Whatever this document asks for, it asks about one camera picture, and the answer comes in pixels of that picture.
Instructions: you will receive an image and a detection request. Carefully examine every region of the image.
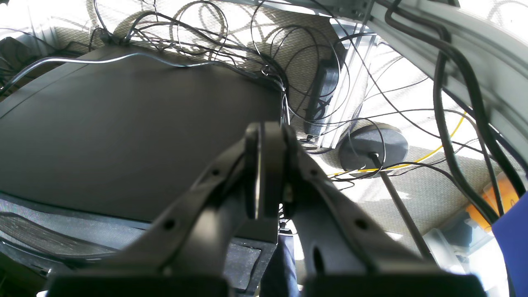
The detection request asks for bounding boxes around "thick black cable bundle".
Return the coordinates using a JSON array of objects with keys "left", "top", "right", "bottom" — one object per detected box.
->
[{"left": 384, "top": 0, "right": 526, "bottom": 225}]

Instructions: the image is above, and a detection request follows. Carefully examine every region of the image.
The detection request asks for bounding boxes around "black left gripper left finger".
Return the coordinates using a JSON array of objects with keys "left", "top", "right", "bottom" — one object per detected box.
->
[{"left": 47, "top": 122, "right": 285, "bottom": 297}]

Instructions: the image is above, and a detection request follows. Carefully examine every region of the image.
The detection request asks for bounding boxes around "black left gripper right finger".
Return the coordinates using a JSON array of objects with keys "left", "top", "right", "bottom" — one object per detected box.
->
[{"left": 282, "top": 126, "right": 486, "bottom": 297}]

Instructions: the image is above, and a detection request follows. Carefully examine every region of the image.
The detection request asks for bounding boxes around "yellow cable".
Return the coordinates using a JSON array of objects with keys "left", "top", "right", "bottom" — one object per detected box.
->
[{"left": 328, "top": 111, "right": 467, "bottom": 177}]

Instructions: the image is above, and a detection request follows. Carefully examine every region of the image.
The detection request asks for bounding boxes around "round grey stand base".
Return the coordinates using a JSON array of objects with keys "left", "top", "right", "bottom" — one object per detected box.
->
[{"left": 338, "top": 123, "right": 409, "bottom": 171}]

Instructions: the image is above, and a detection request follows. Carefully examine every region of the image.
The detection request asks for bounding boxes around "aluminium frame rail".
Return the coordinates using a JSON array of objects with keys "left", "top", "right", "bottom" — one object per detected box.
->
[{"left": 276, "top": 0, "right": 528, "bottom": 160}]

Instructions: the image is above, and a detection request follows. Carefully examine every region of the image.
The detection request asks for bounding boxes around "black office chair seat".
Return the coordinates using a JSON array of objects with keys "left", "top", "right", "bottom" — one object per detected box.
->
[{"left": 1, "top": 46, "right": 282, "bottom": 280}]

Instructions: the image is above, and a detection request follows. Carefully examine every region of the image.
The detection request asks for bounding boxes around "orange plastic box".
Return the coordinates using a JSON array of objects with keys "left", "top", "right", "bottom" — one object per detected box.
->
[{"left": 465, "top": 172, "right": 519, "bottom": 233}]

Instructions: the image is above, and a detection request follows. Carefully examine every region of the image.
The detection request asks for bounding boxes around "blue cloth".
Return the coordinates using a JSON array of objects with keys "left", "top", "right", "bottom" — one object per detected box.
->
[{"left": 492, "top": 193, "right": 528, "bottom": 297}]

